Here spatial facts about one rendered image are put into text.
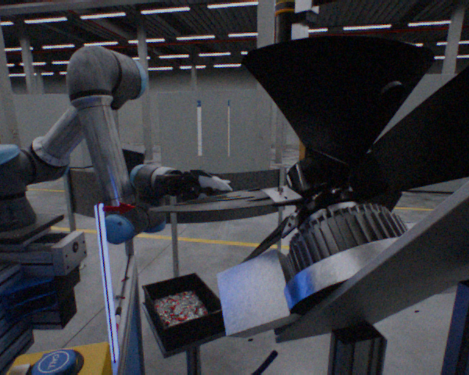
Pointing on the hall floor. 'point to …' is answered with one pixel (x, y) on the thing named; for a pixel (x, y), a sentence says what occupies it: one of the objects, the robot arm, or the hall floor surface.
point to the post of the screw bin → (193, 361)
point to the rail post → (140, 327)
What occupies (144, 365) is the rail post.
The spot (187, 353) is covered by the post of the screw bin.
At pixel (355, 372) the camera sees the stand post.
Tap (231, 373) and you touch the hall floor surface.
